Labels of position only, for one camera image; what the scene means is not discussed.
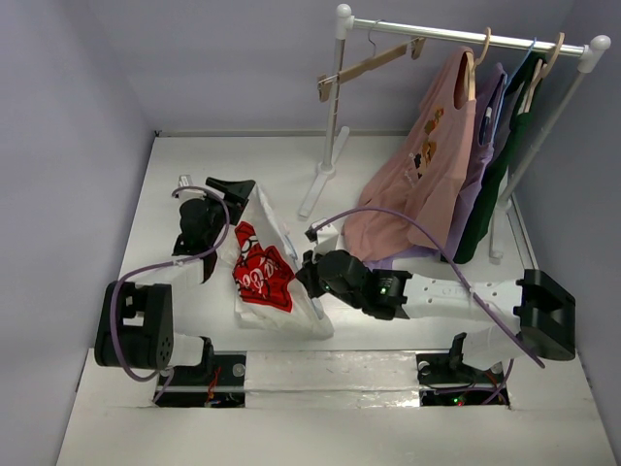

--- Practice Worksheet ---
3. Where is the wooden clip hanger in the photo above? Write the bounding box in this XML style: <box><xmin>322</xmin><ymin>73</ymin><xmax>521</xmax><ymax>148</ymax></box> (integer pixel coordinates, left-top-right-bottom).
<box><xmin>317</xmin><ymin>20</ymin><xmax>426</xmax><ymax>103</ymax></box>

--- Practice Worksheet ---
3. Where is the wooden hanger under green shirt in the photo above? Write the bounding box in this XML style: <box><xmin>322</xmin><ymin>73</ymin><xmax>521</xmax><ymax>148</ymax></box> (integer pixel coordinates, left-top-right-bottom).
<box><xmin>518</xmin><ymin>32</ymin><xmax>565</xmax><ymax>115</ymax></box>

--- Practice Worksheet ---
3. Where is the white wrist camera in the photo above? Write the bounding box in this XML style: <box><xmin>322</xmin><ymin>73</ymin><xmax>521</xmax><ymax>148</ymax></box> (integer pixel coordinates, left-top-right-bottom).
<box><xmin>305</xmin><ymin>218</ymin><xmax>341</xmax><ymax>255</ymax></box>
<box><xmin>176</xmin><ymin>175</ymin><xmax>204</xmax><ymax>204</ymax></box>

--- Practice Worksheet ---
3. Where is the blue hanger under lilac shirt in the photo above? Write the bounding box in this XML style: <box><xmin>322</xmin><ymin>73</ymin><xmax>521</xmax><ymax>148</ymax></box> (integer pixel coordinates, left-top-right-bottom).
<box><xmin>473</xmin><ymin>38</ymin><xmax>537</xmax><ymax>152</ymax></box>

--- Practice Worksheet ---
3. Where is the light blue wire hanger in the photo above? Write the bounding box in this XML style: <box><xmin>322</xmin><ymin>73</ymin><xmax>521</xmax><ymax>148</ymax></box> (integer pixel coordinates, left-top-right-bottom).
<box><xmin>282</xmin><ymin>230</ymin><xmax>325</xmax><ymax>319</ymax></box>

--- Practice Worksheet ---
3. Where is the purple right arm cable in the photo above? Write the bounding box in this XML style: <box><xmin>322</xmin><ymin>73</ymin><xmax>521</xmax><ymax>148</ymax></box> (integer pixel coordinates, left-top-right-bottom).
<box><xmin>306</xmin><ymin>207</ymin><xmax>545</xmax><ymax>407</ymax></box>

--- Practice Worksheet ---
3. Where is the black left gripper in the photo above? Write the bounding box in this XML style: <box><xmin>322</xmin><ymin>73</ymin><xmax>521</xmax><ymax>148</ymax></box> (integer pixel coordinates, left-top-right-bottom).
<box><xmin>198</xmin><ymin>180</ymin><xmax>253</xmax><ymax>247</ymax></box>

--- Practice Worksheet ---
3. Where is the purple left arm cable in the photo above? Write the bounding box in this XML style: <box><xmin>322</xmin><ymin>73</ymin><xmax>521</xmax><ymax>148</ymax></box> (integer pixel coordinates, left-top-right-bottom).
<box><xmin>108</xmin><ymin>185</ymin><xmax>231</xmax><ymax>404</ymax></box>

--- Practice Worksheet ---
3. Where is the lilac t-shirt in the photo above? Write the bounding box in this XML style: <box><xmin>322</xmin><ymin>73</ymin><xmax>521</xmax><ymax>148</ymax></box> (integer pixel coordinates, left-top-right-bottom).
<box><xmin>343</xmin><ymin>48</ymin><xmax>507</xmax><ymax>267</ymax></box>

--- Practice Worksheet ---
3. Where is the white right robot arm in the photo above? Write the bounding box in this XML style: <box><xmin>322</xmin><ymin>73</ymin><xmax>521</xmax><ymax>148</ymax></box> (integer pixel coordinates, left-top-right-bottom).
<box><xmin>296</xmin><ymin>250</ymin><xmax>575</xmax><ymax>381</ymax></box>

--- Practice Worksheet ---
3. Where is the white red printed t-shirt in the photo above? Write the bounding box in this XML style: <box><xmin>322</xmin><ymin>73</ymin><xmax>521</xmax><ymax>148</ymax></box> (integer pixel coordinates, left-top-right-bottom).
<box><xmin>217</xmin><ymin>184</ymin><xmax>334</xmax><ymax>340</ymax></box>

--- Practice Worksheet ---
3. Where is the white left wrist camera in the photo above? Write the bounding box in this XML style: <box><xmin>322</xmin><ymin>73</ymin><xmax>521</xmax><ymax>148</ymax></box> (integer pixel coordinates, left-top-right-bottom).
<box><xmin>176</xmin><ymin>175</ymin><xmax>204</xmax><ymax>204</ymax></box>

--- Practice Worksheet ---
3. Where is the white clothes rack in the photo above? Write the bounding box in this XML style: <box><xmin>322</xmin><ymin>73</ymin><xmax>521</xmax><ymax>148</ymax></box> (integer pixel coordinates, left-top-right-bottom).
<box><xmin>296</xmin><ymin>3</ymin><xmax>612</xmax><ymax>259</ymax></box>

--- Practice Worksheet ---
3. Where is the pink t-shirt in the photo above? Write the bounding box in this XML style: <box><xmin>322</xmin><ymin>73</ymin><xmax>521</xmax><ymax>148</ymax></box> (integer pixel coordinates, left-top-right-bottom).
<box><xmin>343</xmin><ymin>47</ymin><xmax>476</xmax><ymax>261</ymax></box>

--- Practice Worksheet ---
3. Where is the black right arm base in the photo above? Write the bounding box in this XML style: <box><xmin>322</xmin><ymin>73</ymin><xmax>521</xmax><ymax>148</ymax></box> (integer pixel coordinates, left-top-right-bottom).
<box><xmin>416</xmin><ymin>332</ymin><xmax>510</xmax><ymax>407</ymax></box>

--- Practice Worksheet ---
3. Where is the wooden hanger under pink shirt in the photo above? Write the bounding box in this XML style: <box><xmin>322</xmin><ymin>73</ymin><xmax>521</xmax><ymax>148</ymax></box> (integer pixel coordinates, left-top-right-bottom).
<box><xmin>463</xmin><ymin>27</ymin><xmax>492</xmax><ymax>101</ymax></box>

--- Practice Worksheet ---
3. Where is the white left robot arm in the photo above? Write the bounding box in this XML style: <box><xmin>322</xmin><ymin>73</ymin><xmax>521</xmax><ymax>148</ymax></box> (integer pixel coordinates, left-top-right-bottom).
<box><xmin>94</xmin><ymin>178</ymin><xmax>256</xmax><ymax>380</ymax></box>

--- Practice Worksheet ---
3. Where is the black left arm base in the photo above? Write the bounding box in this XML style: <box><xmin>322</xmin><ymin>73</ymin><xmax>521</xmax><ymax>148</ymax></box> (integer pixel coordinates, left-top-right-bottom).
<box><xmin>153</xmin><ymin>337</ymin><xmax>246</xmax><ymax>409</ymax></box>

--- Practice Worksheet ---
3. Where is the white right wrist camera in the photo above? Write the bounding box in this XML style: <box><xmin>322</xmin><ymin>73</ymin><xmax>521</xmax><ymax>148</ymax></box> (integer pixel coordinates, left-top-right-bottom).
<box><xmin>305</xmin><ymin>218</ymin><xmax>341</xmax><ymax>255</ymax></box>

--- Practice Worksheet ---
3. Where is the dark green t-shirt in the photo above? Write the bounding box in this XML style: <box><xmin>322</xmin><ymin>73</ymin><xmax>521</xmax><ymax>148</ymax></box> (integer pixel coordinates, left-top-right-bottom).
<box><xmin>445</xmin><ymin>52</ymin><xmax>546</xmax><ymax>264</ymax></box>

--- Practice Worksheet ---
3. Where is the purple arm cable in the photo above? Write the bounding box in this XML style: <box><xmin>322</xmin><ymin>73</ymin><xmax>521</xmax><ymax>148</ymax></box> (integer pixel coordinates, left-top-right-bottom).
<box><xmin>108</xmin><ymin>185</ymin><xmax>231</xmax><ymax>404</ymax></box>
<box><xmin>306</xmin><ymin>207</ymin><xmax>545</xmax><ymax>407</ymax></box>

